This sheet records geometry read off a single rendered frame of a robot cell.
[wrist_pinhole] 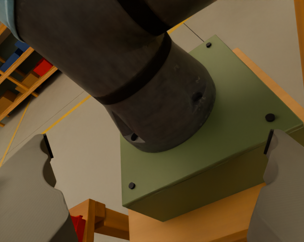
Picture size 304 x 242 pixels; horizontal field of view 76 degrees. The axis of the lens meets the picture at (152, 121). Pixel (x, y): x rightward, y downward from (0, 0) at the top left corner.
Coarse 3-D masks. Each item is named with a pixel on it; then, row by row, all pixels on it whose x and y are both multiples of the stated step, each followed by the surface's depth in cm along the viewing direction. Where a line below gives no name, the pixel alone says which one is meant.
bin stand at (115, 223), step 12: (84, 204) 50; (96, 204) 51; (84, 216) 47; (96, 216) 49; (108, 216) 53; (120, 216) 57; (84, 228) 45; (96, 228) 51; (108, 228) 52; (120, 228) 54; (84, 240) 43
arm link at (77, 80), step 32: (0, 0) 13; (32, 0) 13; (64, 0) 13; (96, 0) 13; (128, 0) 13; (32, 32) 15; (64, 32) 15; (96, 32) 15; (128, 32) 15; (160, 32) 17; (64, 64) 17; (96, 64) 17; (128, 64) 18; (96, 96) 21
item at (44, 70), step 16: (0, 32) 388; (32, 48) 419; (16, 64) 434; (48, 64) 457; (0, 80) 450; (16, 80) 465; (32, 80) 478; (0, 96) 521; (16, 96) 527; (0, 112) 516
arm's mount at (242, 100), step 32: (224, 64) 27; (224, 96) 24; (256, 96) 21; (224, 128) 21; (256, 128) 19; (288, 128) 18; (128, 160) 27; (160, 160) 24; (192, 160) 21; (224, 160) 20; (256, 160) 20; (128, 192) 24; (160, 192) 22; (192, 192) 24; (224, 192) 25
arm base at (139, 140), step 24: (168, 48) 20; (144, 72) 19; (168, 72) 20; (192, 72) 22; (120, 96) 20; (144, 96) 20; (168, 96) 21; (192, 96) 23; (120, 120) 24; (144, 120) 22; (168, 120) 21; (192, 120) 22; (144, 144) 24; (168, 144) 23
